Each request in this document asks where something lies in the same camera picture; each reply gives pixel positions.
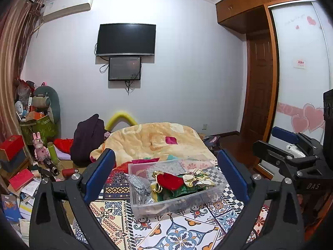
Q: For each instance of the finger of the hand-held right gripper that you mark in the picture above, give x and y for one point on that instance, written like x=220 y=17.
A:
x=265 y=148
x=283 y=135

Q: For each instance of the red box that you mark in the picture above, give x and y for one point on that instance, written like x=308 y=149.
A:
x=11 y=145

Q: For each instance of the grey-green plush toy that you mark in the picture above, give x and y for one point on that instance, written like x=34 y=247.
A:
x=53 y=101

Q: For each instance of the white sliding wardrobe door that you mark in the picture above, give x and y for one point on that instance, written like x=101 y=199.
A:
x=296 y=44

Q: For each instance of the green storage box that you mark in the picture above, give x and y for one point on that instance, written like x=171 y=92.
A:
x=43 y=129

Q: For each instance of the red cloth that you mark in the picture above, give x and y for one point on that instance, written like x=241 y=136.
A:
x=63 y=144

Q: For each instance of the small white fan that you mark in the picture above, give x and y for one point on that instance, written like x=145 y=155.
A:
x=18 y=107

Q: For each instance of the patterned bedsheet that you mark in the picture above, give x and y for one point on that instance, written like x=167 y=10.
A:
x=182 y=234

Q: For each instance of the magenta cloth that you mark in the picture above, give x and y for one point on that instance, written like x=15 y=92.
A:
x=145 y=160

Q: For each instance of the white cloth pouch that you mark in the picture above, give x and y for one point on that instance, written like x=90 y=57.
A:
x=195 y=179

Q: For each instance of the white wall socket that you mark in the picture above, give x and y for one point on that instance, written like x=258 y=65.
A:
x=205 y=126

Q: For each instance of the dark blue box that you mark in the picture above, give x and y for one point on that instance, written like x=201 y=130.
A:
x=10 y=162

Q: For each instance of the black wall television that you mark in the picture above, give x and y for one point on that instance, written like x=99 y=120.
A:
x=126 y=39

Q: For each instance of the wooden upper cabinet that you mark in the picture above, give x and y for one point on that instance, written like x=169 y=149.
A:
x=242 y=5

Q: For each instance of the black telescope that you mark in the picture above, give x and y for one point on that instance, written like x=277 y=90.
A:
x=50 y=165

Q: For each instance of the blue booklet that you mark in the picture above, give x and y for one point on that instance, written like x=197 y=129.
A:
x=9 y=205

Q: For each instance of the green cloth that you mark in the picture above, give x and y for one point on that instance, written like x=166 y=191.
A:
x=179 y=192

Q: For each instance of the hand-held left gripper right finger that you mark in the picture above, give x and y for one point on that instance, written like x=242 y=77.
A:
x=232 y=177

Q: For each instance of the grey bag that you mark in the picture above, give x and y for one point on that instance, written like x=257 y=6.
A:
x=210 y=140

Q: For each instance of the white air conditioner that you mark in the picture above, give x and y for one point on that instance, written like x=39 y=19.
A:
x=67 y=7

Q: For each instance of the yellow fleece blanket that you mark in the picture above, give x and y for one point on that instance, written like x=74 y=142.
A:
x=145 y=140

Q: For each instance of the clear plastic box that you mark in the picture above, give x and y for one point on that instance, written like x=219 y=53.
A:
x=156 y=209

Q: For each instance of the striped brown curtain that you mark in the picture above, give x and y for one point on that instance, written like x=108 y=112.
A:
x=13 y=57

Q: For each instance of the red thermos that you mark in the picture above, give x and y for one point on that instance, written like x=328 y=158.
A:
x=69 y=172

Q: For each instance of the teal cloth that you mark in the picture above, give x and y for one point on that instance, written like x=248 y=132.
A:
x=171 y=157

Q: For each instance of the silver glitter pouch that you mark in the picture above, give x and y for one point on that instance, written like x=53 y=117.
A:
x=140 y=187

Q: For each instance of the small black wall monitor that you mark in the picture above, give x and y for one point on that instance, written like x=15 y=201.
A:
x=124 y=67

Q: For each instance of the yellow foam arc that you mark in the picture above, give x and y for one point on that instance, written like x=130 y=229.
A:
x=117 y=116

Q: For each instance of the wooden door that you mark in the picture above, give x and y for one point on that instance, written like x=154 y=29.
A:
x=260 y=83

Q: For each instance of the dark purple jacket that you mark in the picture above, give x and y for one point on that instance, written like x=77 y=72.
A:
x=85 y=138

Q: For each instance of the red book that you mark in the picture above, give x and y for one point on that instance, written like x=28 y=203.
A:
x=20 y=179

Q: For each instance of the pile of papers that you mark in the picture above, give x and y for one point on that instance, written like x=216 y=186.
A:
x=28 y=187

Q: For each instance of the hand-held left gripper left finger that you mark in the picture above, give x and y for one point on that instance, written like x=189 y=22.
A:
x=100 y=174

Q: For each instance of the pink bunny toy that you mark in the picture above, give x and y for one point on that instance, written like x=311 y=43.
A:
x=39 y=148

